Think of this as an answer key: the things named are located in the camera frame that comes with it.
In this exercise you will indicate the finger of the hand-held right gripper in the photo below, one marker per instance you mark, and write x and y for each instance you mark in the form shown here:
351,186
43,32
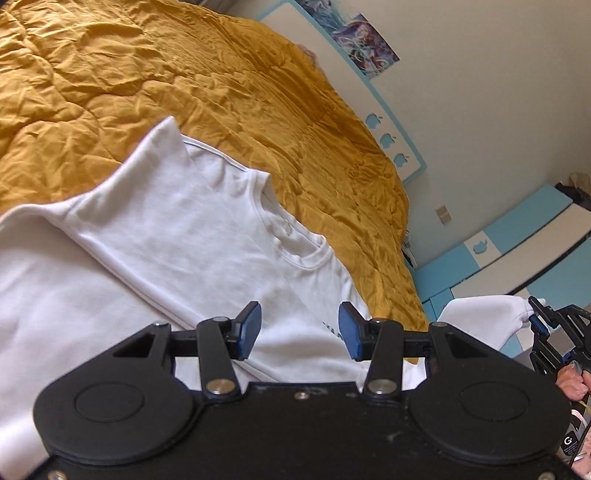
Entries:
540,318

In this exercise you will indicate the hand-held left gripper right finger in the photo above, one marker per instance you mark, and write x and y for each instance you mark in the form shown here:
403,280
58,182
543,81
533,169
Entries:
349,330

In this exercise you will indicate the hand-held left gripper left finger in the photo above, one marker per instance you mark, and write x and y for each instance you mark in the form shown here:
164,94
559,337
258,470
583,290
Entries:
249,328

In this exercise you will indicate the white printed t-shirt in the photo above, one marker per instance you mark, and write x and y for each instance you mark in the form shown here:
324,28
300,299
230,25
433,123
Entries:
184,249

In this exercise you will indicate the person's right hand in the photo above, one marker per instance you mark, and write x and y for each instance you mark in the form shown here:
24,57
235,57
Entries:
575,381

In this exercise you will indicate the blue and white wardrobe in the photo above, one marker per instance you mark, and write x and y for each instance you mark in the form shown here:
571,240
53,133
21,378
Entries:
517,249

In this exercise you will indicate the bedside small clutter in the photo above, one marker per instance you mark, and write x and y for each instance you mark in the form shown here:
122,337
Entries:
408,251

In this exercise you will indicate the clutter atop wardrobe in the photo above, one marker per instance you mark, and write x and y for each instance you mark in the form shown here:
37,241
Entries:
577,189

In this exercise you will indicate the blue and white headboard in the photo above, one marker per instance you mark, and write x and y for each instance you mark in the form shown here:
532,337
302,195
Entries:
392,115

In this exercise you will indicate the mustard yellow quilted blanket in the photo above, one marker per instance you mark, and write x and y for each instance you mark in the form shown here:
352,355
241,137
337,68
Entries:
194,78

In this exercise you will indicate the beige wall switch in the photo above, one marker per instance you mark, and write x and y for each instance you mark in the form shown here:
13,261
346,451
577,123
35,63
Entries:
444,215

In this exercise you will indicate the wall poster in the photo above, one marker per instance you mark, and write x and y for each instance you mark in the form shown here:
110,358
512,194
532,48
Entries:
360,32

